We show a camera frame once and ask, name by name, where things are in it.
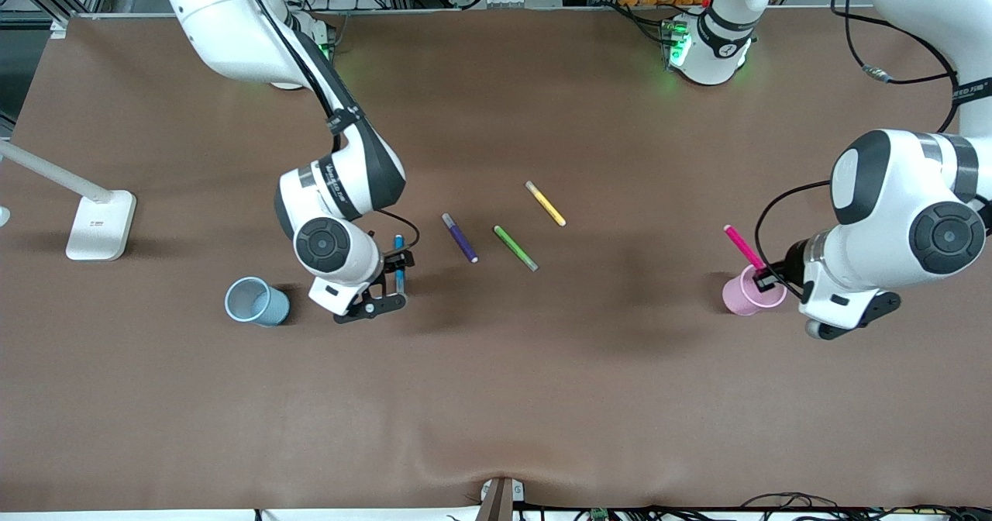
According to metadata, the pink marker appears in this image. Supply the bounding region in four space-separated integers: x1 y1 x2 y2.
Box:
723 225 768 274

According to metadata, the pink mesh cup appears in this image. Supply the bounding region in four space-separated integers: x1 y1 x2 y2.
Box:
722 262 788 317

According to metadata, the purple marker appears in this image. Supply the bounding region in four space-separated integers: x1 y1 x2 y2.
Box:
441 212 480 264

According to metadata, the green marker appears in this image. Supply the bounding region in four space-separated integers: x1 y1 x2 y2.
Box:
493 225 539 272

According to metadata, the light blue mesh cup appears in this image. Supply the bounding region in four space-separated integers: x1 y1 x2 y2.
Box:
224 276 291 328

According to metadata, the yellow marker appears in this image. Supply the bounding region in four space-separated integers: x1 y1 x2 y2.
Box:
525 180 567 228

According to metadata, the large table cover mat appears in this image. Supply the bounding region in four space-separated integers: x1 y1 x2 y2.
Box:
0 5 992 511

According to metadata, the metal table clamp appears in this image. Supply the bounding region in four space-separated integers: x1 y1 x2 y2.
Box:
475 476 525 521

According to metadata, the white stand with pole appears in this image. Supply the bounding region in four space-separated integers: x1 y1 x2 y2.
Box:
0 140 138 262

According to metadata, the black cable bundle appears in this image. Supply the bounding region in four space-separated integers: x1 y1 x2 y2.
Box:
651 492 992 521

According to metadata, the black arm base cable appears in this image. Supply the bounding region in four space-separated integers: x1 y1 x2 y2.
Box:
608 2 675 47

